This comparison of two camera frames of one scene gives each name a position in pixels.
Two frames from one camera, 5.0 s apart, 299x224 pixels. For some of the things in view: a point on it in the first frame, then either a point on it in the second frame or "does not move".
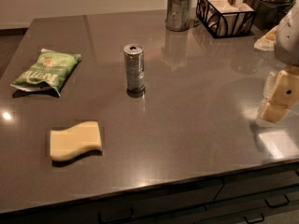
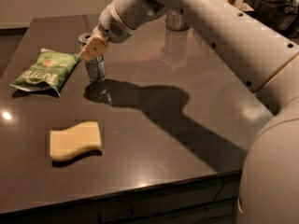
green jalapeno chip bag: x=52 y=70 does not move
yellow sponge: x=75 y=141 does not move
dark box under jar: x=267 y=14 does not move
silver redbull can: x=135 y=68 -> x=95 y=70
